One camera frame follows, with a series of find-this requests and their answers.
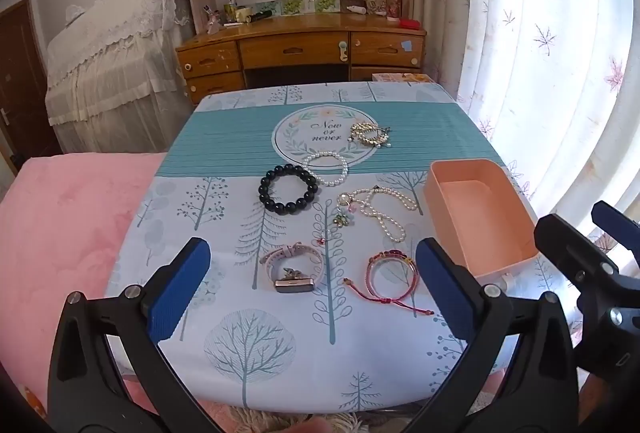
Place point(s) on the black flashlight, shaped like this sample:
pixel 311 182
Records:
pixel 260 15

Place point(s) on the green white drawer hook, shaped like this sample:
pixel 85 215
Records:
pixel 342 50

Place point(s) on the pink blanket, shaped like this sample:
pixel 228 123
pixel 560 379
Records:
pixel 60 238

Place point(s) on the red case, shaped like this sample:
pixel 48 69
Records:
pixel 410 24

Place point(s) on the small white bottle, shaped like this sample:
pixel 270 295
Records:
pixel 357 9

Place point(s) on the red patterned jar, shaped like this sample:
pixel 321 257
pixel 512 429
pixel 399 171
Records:
pixel 393 5

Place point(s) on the wooden desk with drawers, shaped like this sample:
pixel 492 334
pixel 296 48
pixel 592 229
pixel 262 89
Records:
pixel 295 50

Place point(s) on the blue flower charm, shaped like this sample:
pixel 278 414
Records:
pixel 342 219

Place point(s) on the brown door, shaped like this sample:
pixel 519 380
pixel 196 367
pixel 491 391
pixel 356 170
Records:
pixel 20 78

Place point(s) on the white lace furniture cover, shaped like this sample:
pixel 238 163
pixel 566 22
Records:
pixel 115 63

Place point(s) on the green floral picture strip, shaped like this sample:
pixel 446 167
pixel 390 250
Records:
pixel 295 5

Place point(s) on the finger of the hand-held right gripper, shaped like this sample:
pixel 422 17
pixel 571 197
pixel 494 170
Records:
pixel 612 218
pixel 560 238

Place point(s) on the pink plastic box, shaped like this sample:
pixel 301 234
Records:
pixel 470 213

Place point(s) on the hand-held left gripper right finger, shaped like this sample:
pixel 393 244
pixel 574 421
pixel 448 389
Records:
pixel 442 285

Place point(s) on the pink figurine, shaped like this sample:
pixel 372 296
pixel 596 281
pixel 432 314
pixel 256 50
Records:
pixel 213 20

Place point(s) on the white floral curtain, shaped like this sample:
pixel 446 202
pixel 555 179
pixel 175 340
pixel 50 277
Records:
pixel 525 13

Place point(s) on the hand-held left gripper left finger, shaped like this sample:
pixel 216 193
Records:
pixel 185 285

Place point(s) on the blue drawer sticker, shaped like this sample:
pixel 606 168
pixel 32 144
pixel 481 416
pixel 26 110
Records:
pixel 407 47

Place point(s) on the stack of books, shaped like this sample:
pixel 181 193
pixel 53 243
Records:
pixel 400 78

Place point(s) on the tree printed tablecloth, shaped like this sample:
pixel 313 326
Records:
pixel 280 363

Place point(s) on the yellow mug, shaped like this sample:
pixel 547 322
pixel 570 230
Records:
pixel 243 15

